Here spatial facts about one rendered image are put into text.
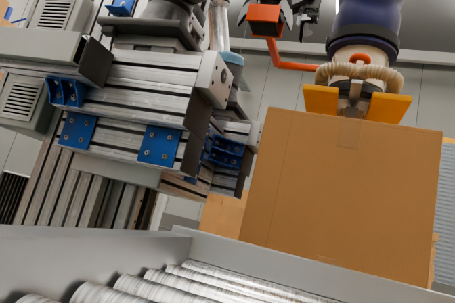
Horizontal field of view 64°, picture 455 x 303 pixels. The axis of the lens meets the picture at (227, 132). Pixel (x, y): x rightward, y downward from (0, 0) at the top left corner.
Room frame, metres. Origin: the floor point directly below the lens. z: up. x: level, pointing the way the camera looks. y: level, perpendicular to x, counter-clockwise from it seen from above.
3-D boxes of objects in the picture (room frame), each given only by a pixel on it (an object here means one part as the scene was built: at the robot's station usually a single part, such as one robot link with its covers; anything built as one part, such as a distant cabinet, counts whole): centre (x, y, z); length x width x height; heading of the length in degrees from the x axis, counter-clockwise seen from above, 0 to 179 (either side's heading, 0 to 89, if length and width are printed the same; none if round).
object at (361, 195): (1.10, -0.37, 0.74); 0.60 x 0.40 x 0.40; 162
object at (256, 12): (0.89, -0.03, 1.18); 0.09 x 0.08 x 0.05; 72
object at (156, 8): (0.87, 0.23, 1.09); 0.15 x 0.15 x 0.10
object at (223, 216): (8.65, -0.55, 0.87); 1.20 x 1.01 x 1.74; 160
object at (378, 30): (1.10, -0.37, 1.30); 0.23 x 0.23 x 0.04
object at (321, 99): (1.13, -0.28, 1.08); 0.34 x 0.10 x 0.05; 162
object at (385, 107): (1.07, -0.46, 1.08); 0.34 x 0.10 x 0.05; 162
